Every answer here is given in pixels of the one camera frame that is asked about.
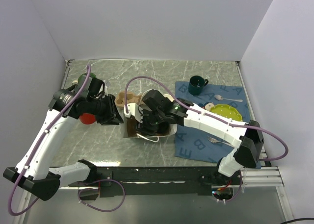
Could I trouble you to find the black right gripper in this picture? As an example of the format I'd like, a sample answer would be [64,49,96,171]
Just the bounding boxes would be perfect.
[134,107,165,137]

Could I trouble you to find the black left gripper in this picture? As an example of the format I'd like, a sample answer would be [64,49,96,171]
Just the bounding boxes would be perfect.
[87,94,124,125]

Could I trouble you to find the light blue paper bag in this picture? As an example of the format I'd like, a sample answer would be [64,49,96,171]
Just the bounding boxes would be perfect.
[121,89,177,143]

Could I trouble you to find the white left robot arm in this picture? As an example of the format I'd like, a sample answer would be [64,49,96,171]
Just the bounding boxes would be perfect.
[3,77,123,201]

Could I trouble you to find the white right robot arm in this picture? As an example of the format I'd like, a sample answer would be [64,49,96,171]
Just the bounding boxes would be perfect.
[136,90,264,186]

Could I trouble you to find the red cup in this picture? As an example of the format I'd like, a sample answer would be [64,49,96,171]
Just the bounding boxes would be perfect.
[79,113,96,125]

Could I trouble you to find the stacked brown paper cups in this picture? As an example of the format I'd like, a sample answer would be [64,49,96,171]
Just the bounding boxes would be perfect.
[163,94,174,101]

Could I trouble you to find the stacked brown pulp carriers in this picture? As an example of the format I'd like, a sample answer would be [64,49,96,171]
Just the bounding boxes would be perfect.
[114,91,143,110]

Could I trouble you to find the white mug green inside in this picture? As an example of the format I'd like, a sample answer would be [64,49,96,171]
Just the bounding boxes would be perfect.
[71,73,96,85]

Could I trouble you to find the blue letter print cloth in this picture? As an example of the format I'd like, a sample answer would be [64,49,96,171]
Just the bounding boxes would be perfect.
[175,81,251,163]

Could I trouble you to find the dark green mug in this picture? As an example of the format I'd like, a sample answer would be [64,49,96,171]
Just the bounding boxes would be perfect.
[188,75,209,96]

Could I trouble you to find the silver fork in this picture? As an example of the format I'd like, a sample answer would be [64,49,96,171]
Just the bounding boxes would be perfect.
[208,137,231,146]

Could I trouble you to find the silver spoon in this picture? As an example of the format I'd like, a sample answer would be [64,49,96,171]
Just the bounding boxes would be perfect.
[214,95,243,102]

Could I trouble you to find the green polka dot plate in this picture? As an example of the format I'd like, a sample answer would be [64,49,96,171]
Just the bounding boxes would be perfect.
[210,104,243,122]

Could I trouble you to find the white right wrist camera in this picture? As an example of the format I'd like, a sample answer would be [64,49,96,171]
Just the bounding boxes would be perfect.
[124,103,142,123]

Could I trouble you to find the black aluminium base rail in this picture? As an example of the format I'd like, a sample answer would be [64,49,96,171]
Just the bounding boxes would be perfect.
[58,166,285,198]

